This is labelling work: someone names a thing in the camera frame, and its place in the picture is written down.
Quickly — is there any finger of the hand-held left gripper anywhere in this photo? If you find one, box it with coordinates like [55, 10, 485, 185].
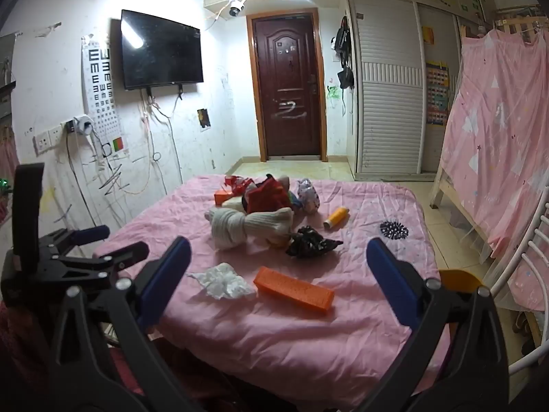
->
[56, 241, 150, 281]
[40, 225, 110, 252]

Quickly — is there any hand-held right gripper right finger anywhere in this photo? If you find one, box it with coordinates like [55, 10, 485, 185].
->
[356, 237, 511, 412]

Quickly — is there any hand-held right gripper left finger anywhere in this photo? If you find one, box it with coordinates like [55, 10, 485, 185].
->
[45, 236, 202, 412]

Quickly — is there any yellow bin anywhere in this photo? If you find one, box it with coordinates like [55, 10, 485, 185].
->
[437, 269, 485, 297]

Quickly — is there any yellow bottle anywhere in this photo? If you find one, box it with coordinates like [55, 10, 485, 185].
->
[323, 207, 350, 229]

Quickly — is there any white patterned plastic bag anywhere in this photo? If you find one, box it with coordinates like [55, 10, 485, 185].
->
[297, 178, 322, 215]

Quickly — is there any crumpled white tissue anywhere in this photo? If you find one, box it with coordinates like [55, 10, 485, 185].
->
[187, 263, 258, 300]

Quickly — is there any white sock roll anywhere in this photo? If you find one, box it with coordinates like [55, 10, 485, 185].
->
[205, 207, 294, 250]

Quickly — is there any black dotted cloth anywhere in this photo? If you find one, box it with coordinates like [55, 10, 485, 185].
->
[285, 225, 344, 259]

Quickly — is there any long orange box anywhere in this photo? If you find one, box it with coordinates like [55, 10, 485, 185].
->
[253, 266, 335, 312]

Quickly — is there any white plug adapter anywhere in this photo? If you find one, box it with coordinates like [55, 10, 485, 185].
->
[71, 114, 95, 136]

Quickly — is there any pink bed sheet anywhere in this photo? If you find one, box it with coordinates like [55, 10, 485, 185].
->
[92, 174, 442, 400]

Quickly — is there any red shiny wrapper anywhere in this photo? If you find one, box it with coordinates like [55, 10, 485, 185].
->
[225, 175, 254, 192]

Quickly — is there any red cloth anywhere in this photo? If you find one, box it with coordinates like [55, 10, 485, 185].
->
[242, 174, 292, 215]

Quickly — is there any white metal chair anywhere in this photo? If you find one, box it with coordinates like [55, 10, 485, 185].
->
[489, 212, 549, 376]

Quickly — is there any eye chart poster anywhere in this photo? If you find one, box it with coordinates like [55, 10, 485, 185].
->
[81, 34, 129, 155]

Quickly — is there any white louvred wardrobe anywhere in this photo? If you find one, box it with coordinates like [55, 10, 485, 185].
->
[347, 0, 462, 181]

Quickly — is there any pink printed curtain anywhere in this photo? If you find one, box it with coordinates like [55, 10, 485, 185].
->
[442, 30, 549, 310]

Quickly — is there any colourful grid poster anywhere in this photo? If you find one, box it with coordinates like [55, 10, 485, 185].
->
[425, 61, 450, 126]

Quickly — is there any dark brown door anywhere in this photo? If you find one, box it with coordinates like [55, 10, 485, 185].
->
[246, 9, 329, 161]

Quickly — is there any black hanging bag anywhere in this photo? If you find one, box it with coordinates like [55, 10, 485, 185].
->
[334, 16, 353, 52]

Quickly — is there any white wall socket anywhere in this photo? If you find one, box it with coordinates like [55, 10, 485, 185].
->
[33, 126, 65, 155]

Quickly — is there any black wall television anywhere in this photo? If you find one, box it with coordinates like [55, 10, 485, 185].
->
[120, 9, 204, 91]

